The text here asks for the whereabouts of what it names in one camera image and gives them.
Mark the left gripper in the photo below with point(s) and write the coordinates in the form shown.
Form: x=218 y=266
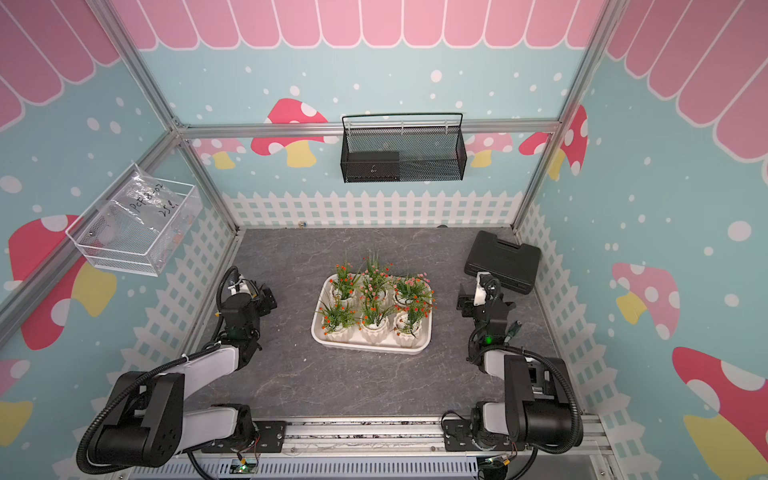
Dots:
x=260 y=301

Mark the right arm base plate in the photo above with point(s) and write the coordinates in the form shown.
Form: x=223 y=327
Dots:
x=459 y=437

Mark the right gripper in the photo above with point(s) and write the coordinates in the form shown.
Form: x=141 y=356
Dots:
x=466 y=300

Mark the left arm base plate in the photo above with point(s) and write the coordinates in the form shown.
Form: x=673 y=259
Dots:
x=262 y=436

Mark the clear wire wall basket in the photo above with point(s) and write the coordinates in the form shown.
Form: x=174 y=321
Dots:
x=151 y=263

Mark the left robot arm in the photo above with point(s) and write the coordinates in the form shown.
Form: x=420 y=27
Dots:
x=145 y=423

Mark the twine pot orange flowers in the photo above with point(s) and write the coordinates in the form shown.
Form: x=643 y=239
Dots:
x=339 y=322

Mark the white rectangular storage tray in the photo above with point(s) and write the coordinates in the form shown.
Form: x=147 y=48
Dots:
x=383 y=340

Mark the ribbed pot orange flowers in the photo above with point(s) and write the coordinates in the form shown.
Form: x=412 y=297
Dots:
x=344 y=284

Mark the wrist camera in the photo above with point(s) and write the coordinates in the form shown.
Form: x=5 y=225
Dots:
x=242 y=285
x=486 y=288

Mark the black box in basket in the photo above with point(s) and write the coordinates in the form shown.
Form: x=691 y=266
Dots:
x=371 y=166

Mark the ribbed pot plant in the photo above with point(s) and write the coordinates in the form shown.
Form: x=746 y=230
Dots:
x=374 y=320

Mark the twine pot pink flowers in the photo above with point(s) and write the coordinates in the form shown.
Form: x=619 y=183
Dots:
x=412 y=289

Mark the plastic bag with writing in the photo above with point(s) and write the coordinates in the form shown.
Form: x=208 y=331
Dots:
x=132 y=219

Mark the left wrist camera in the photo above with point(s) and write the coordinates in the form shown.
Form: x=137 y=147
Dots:
x=242 y=285

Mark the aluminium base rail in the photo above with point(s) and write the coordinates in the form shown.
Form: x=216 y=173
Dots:
x=347 y=448

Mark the black wire mesh basket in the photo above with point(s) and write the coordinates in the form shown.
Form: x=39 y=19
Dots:
x=431 y=146

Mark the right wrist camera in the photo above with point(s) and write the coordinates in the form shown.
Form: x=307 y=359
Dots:
x=486 y=288

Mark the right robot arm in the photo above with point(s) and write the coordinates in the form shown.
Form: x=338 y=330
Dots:
x=540 y=406

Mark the black plastic tool case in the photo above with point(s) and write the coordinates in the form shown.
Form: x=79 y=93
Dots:
x=515 y=265

